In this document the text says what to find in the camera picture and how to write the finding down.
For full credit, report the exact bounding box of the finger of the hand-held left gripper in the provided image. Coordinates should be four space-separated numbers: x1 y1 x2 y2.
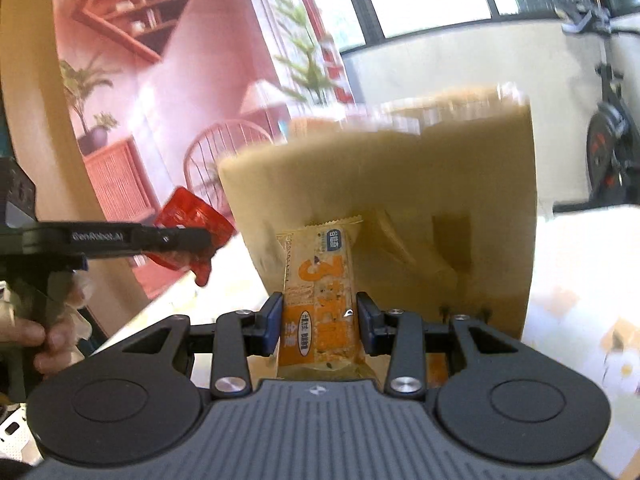
140 226 213 257

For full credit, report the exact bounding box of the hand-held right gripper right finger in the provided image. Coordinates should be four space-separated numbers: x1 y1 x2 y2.
356 292 521 400

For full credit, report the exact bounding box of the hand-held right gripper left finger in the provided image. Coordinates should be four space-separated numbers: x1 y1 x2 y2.
122 292 286 400

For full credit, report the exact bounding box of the red snack packet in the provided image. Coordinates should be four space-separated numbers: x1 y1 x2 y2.
152 186 236 288

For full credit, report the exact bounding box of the orange snack bar packet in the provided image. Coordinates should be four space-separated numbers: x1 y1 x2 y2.
276 214 373 381

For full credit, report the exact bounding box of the taped cardboard box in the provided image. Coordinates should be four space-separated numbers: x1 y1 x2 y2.
217 82 538 361

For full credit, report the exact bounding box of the person's left hand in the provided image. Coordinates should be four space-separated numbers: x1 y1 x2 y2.
0 267 93 381

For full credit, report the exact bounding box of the printed room backdrop cloth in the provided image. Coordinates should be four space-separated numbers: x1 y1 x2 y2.
52 0 361 301

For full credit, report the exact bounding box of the brown wooden board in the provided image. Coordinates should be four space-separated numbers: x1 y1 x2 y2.
0 0 151 356

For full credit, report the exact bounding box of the checked floral tablecloth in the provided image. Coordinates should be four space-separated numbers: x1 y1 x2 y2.
90 200 640 471

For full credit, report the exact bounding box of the exercise bike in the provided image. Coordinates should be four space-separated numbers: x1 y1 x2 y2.
555 0 640 211

